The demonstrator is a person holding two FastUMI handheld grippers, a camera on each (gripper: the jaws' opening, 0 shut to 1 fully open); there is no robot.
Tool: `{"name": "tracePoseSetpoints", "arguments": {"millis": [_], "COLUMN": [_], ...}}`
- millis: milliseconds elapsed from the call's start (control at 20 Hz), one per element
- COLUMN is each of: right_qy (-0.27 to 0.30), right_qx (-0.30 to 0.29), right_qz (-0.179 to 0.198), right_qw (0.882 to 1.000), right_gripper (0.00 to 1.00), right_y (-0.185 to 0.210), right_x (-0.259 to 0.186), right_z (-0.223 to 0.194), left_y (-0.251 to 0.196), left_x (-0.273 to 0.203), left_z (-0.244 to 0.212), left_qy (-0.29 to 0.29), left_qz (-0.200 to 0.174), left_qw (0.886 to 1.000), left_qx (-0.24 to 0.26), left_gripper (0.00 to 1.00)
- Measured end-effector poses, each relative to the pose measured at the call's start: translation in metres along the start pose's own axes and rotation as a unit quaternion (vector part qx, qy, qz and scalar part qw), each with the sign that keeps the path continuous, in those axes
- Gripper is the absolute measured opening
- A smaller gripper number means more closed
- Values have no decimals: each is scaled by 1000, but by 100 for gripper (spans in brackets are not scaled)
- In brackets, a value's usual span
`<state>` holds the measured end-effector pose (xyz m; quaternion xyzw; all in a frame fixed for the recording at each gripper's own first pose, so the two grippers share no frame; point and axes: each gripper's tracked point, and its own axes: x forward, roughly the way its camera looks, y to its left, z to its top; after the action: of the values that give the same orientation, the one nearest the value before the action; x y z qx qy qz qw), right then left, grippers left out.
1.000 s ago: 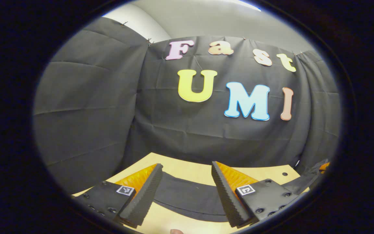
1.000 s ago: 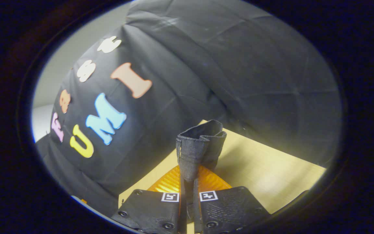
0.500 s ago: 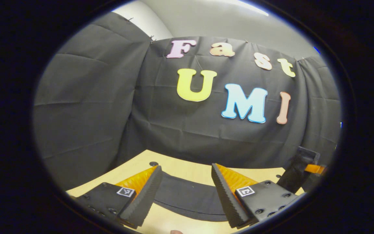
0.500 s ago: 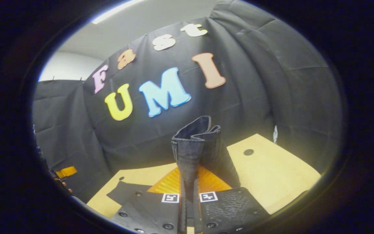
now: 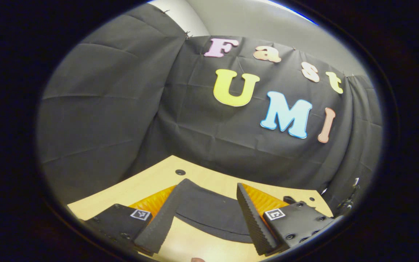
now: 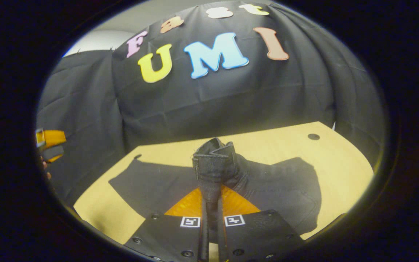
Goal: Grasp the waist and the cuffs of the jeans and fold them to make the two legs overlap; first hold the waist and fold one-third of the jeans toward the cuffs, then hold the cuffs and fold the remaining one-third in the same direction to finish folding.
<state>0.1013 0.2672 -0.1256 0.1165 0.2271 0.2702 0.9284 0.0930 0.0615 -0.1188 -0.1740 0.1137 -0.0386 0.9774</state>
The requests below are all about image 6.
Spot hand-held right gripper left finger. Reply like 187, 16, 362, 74
124, 187, 209, 262

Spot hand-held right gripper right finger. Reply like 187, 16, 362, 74
216, 186, 304, 262

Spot black jeans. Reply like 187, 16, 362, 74
108, 138, 322, 243

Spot black backdrop cloth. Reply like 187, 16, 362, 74
37, 0, 387, 205

